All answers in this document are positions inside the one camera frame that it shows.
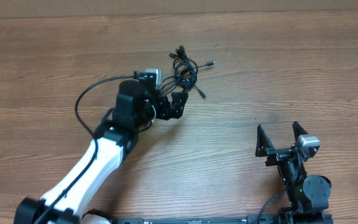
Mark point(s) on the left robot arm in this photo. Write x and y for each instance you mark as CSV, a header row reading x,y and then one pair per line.
x,y
139,102

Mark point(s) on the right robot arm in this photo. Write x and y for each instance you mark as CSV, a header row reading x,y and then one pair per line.
x,y
308,194

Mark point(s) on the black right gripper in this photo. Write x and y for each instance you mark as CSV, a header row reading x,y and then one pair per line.
x,y
265,148

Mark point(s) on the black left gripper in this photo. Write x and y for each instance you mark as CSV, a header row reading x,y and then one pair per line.
x,y
177,107

